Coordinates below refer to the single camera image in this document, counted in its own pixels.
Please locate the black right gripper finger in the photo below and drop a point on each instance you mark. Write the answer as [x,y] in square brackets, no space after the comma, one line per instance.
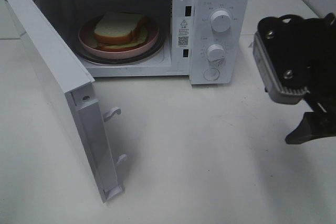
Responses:
[305,131]

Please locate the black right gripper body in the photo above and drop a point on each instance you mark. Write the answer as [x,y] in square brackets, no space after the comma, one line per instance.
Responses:
[321,97]

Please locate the round white door button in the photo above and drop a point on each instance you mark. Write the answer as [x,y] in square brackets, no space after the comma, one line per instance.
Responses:
[211,74]

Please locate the white bread sandwich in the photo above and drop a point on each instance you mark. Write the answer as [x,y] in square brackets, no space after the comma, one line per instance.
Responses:
[119,31]

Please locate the pink round plate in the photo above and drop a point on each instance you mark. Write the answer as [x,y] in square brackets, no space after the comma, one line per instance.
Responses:
[145,41]

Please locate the white microwave door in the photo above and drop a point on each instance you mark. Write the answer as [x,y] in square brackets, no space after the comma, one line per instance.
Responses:
[69,87]

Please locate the upper white power knob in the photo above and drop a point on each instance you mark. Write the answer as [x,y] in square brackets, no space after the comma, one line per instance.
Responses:
[221,20]

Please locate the white microwave oven body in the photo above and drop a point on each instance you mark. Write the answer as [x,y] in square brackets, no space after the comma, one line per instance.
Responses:
[184,24]

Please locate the glass microwave turntable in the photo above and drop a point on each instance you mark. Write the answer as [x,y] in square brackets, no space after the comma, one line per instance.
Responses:
[144,56]

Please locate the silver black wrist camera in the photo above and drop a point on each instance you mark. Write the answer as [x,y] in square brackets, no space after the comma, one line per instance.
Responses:
[282,70]

